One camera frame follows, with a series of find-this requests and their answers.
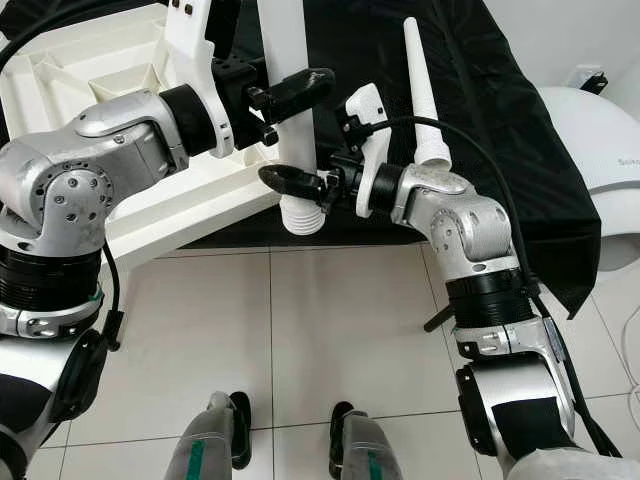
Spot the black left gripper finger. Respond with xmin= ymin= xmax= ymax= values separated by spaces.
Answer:
xmin=248 ymin=67 xmax=337 ymax=117

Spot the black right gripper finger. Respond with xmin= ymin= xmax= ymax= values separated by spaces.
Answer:
xmin=256 ymin=164 xmax=332 ymax=207

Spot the white plastic table leg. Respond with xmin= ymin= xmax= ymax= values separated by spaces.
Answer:
xmin=256 ymin=0 xmax=327 ymax=237
xmin=403 ymin=17 xmax=454 ymax=167

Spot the white plastic table top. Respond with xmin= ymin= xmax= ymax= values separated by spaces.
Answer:
xmin=0 ymin=3 xmax=284 ymax=273

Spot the black tablecloth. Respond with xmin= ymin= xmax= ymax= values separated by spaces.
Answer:
xmin=0 ymin=0 xmax=602 ymax=320

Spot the white round appliance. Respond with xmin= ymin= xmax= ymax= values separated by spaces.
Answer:
xmin=535 ymin=85 xmax=640 ymax=278

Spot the grey robot right leg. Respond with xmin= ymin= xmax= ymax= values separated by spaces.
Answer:
xmin=328 ymin=402 xmax=407 ymax=480

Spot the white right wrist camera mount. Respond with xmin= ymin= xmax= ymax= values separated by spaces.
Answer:
xmin=342 ymin=84 xmax=392 ymax=217

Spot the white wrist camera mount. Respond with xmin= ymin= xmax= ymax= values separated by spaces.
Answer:
xmin=342 ymin=84 xmax=392 ymax=217
xmin=164 ymin=0 xmax=232 ymax=133

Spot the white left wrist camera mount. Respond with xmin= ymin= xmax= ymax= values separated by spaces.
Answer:
xmin=164 ymin=0 xmax=232 ymax=133

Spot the white floor cable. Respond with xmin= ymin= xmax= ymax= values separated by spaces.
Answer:
xmin=620 ymin=300 xmax=640 ymax=393

